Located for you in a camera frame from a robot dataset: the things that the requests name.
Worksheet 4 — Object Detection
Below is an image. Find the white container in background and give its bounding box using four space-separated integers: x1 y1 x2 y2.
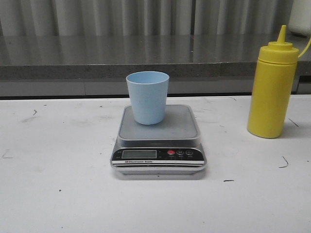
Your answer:
288 0 311 36

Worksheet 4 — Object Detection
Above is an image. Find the light blue plastic cup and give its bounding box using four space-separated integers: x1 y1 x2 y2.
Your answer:
126 71 170 125

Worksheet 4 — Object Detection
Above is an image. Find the yellow squeeze bottle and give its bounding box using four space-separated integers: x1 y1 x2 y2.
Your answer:
247 25 310 138

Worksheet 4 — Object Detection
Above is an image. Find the silver digital kitchen scale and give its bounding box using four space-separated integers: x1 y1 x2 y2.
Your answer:
110 104 207 180

